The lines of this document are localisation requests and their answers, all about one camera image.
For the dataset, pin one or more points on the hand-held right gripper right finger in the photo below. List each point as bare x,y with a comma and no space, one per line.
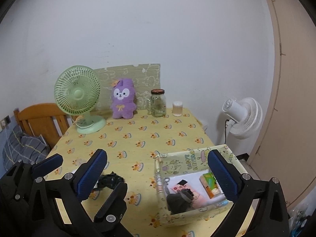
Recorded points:
222,175

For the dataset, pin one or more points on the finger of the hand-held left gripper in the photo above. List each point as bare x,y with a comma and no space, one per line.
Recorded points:
48,163
113,202

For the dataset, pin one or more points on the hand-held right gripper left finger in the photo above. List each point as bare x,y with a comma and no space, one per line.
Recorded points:
91,175

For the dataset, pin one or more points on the green orange tissue packet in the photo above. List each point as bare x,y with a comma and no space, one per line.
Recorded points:
209,185

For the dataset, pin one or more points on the black item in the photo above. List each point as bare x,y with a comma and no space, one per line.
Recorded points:
111,179

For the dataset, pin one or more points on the pastel cartoon tissue pack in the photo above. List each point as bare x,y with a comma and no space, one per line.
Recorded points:
200,196

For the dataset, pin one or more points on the printed storage box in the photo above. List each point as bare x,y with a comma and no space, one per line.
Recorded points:
192,216

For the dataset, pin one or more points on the grey plaid blanket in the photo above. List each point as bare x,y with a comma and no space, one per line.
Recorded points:
32,143

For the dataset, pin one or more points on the white standing fan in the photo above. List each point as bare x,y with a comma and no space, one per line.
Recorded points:
244,118

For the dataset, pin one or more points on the yellow printed tablecloth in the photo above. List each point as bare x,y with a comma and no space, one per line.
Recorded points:
148,138

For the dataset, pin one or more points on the green desk fan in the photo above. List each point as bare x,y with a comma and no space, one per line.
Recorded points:
77,93

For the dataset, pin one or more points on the cotton swab container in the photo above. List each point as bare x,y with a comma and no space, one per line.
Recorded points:
177,109

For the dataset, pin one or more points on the purple plush bunny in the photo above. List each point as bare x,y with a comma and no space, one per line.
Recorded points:
122,101

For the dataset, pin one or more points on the clear plastic bag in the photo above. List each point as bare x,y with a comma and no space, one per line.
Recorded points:
297,217

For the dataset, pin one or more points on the glass jar with lid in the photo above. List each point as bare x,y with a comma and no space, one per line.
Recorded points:
158,105

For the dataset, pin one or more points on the beige door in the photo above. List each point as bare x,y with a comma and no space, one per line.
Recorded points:
296,79

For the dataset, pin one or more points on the wall socket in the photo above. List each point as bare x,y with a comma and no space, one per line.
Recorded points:
6,120

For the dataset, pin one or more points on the green printed wall sheet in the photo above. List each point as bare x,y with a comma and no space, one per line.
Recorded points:
145,79

